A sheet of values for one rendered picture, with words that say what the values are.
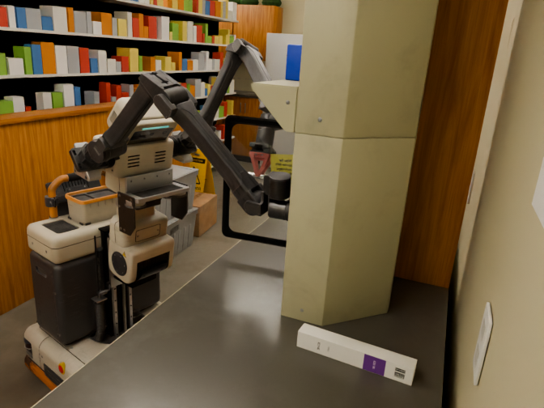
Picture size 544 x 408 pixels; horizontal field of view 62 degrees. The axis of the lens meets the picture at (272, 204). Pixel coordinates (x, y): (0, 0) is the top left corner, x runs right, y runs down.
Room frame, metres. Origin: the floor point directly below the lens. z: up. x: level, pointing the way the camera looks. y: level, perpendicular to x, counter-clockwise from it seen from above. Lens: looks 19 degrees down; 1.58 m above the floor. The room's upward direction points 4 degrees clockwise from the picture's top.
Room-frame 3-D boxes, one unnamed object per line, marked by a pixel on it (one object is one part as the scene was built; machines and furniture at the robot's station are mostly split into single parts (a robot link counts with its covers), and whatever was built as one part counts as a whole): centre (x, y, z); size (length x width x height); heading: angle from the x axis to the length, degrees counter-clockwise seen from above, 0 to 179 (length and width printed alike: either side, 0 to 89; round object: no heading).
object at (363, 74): (1.13, -0.21, 1.33); 0.32 x 0.25 x 0.77; 159
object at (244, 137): (1.36, 0.01, 1.19); 0.30 x 0.01 x 0.40; 75
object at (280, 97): (1.19, -0.04, 1.46); 0.32 x 0.12 x 0.10; 159
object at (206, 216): (3.90, 0.71, 0.14); 0.41 x 0.32 x 0.28; 166
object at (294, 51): (1.28, -0.08, 1.56); 0.10 x 0.10 x 0.09; 69
